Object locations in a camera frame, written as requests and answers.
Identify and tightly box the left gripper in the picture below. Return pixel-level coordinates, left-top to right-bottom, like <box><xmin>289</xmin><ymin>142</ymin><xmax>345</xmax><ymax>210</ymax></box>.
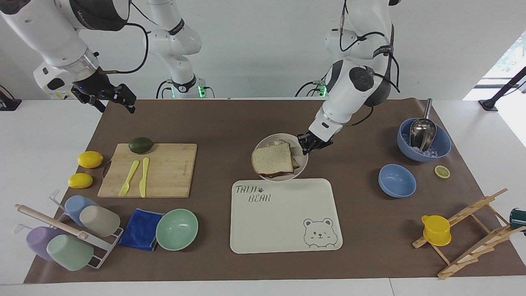
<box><xmin>297</xmin><ymin>131</ymin><xmax>334</xmax><ymax>156</ymax></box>

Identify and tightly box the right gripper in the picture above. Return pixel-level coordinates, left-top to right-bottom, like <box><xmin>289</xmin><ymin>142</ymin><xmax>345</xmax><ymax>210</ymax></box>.
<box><xmin>71</xmin><ymin>68</ymin><xmax>137</xmax><ymax>114</ymax></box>

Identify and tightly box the white round plate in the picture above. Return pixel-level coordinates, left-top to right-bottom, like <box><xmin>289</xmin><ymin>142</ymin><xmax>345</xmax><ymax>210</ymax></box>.
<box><xmin>253</xmin><ymin>133</ymin><xmax>309</xmax><ymax>183</ymax></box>

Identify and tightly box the sandwich base with bread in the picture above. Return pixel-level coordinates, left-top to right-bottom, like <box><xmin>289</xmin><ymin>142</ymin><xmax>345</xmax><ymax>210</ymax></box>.
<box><xmin>261</xmin><ymin>139</ymin><xmax>301</xmax><ymax>179</ymax></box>

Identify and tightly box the large bread slice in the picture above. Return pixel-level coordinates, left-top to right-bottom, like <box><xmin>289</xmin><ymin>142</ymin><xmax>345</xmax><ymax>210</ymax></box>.
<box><xmin>251</xmin><ymin>143</ymin><xmax>295</xmax><ymax>176</ymax></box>

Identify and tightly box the dark green avocado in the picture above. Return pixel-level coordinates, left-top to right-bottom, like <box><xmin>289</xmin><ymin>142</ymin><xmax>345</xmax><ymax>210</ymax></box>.
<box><xmin>128</xmin><ymin>137</ymin><xmax>155</xmax><ymax>155</ymax></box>

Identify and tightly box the yellow lemon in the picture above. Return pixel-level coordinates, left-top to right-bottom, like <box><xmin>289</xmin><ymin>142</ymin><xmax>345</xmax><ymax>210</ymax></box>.
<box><xmin>68</xmin><ymin>173</ymin><xmax>94</xmax><ymax>189</ymax></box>
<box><xmin>77</xmin><ymin>150</ymin><xmax>104</xmax><ymax>169</ymax></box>

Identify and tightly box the cream tray with bear print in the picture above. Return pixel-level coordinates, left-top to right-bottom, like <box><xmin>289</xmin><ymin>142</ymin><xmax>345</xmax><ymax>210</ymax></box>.
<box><xmin>229</xmin><ymin>178</ymin><xmax>344</xmax><ymax>254</ymax></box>

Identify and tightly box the yellow plastic fork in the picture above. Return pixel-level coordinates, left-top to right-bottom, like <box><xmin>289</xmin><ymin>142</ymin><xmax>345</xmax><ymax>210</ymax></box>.
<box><xmin>118</xmin><ymin>160</ymin><xmax>141</xmax><ymax>197</ymax></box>

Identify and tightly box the yellow plastic knife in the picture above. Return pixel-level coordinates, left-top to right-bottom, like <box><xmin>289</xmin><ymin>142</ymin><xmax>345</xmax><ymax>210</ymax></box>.
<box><xmin>139</xmin><ymin>157</ymin><xmax>150</xmax><ymax>198</ymax></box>

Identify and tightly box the wooden cutting board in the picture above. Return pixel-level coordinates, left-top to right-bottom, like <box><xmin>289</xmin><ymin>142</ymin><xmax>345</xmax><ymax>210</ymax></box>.
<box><xmin>97</xmin><ymin>143</ymin><xmax>198</xmax><ymax>199</ymax></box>

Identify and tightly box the small blue bowl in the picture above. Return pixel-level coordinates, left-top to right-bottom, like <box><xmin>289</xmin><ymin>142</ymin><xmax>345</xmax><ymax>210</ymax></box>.
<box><xmin>378</xmin><ymin>164</ymin><xmax>417</xmax><ymax>199</ymax></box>

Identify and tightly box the black stand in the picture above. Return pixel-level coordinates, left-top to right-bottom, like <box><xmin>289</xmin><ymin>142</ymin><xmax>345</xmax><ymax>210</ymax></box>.
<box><xmin>0</xmin><ymin>84</ymin><xmax>22</xmax><ymax>111</ymax></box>
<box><xmin>478</xmin><ymin>67</ymin><xmax>526</xmax><ymax>112</ymax></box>

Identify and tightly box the light blue cup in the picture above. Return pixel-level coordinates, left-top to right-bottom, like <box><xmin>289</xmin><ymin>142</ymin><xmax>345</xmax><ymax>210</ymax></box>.
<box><xmin>64</xmin><ymin>195</ymin><xmax>99</xmax><ymax>227</ymax></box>

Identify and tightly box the metal scoop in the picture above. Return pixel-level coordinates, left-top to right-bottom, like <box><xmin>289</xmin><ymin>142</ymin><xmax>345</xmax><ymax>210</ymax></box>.
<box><xmin>409</xmin><ymin>98</ymin><xmax>437</xmax><ymax>153</ymax></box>

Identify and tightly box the beige cup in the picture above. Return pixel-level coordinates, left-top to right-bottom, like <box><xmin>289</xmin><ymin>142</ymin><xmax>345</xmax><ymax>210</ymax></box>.
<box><xmin>79</xmin><ymin>205</ymin><xmax>121</xmax><ymax>238</ymax></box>

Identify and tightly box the blue cloth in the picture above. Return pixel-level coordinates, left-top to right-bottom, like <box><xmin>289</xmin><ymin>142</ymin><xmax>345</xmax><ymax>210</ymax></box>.
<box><xmin>118</xmin><ymin>208</ymin><xmax>166</xmax><ymax>252</ymax></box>

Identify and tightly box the large blue bowl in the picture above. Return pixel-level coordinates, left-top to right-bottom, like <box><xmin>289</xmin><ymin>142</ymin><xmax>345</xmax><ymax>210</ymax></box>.
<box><xmin>397</xmin><ymin>118</ymin><xmax>452</xmax><ymax>162</ymax></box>

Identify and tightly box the light green bowl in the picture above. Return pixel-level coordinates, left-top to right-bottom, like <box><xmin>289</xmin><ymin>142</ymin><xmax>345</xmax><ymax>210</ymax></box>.
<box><xmin>155</xmin><ymin>208</ymin><xmax>199</xmax><ymax>252</ymax></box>

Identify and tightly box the light green cup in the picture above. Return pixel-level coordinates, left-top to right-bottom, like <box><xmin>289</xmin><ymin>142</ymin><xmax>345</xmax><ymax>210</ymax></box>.
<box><xmin>46</xmin><ymin>234</ymin><xmax>95</xmax><ymax>272</ymax></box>

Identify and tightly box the purple cup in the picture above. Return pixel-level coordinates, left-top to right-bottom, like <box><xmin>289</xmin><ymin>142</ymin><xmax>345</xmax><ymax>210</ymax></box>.
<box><xmin>26</xmin><ymin>226</ymin><xmax>64</xmax><ymax>262</ymax></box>

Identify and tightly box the wooden folding rack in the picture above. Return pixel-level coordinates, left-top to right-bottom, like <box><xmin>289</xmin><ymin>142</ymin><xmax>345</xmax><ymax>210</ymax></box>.
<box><xmin>412</xmin><ymin>188</ymin><xmax>526</xmax><ymax>280</ymax></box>

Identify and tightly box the dark green cup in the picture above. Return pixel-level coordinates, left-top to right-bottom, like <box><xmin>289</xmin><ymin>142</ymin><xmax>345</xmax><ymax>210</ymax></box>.
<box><xmin>510</xmin><ymin>208</ymin><xmax>526</xmax><ymax>231</ymax></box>

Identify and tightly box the black cable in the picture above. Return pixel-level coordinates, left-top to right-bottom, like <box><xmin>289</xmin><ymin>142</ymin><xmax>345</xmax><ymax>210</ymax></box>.
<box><xmin>339</xmin><ymin>0</ymin><xmax>401</xmax><ymax>93</ymax></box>
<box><xmin>99</xmin><ymin>22</ymin><xmax>150</xmax><ymax>75</ymax></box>
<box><xmin>155</xmin><ymin>79</ymin><xmax>174</xmax><ymax>99</ymax></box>
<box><xmin>295</xmin><ymin>81</ymin><xmax>322</xmax><ymax>97</ymax></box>
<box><xmin>344</xmin><ymin>104</ymin><xmax>375</xmax><ymax>127</ymax></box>

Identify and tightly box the white wire cup rack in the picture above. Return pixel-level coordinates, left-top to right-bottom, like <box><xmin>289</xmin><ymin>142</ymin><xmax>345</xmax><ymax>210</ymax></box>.
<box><xmin>12</xmin><ymin>189</ymin><xmax>124</xmax><ymax>270</ymax></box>

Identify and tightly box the yellow cup with handle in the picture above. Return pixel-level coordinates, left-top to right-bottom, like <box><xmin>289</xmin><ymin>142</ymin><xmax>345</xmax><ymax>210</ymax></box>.
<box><xmin>421</xmin><ymin>215</ymin><xmax>452</xmax><ymax>247</ymax></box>

